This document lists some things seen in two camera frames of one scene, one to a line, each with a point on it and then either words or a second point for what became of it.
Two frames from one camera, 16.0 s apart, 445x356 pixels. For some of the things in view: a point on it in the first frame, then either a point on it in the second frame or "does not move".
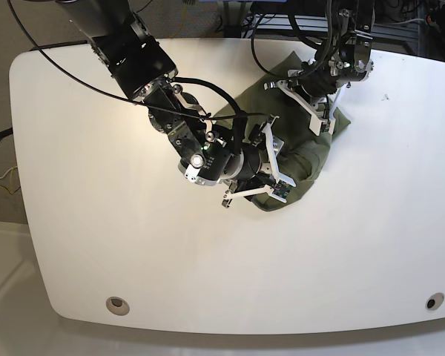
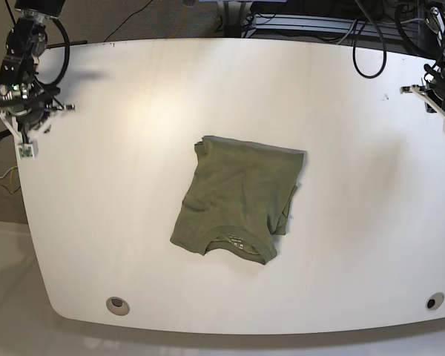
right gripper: x=312 y=96 → x=438 y=99
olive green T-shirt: x=302 y=150 → x=237 y=191
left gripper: x=260 y=169 → x=24 y=126
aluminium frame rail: x=317 y=25 does not move
